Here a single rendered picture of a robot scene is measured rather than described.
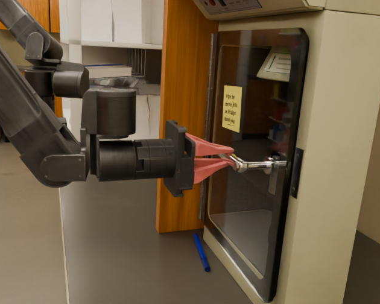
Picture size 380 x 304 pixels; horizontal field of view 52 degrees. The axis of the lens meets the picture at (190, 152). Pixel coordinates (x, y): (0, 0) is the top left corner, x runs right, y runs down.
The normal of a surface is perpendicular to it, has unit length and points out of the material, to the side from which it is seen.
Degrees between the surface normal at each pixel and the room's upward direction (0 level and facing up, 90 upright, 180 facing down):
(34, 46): 70
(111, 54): 90
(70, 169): 88
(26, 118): 76
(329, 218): 90
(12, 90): 84
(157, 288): 0
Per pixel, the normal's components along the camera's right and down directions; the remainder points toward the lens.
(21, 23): -0.03, -0.12
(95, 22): -0.10, 0.30
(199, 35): 0.33, 0.26
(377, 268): 0.06, -0.96
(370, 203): -0.94, 0.04
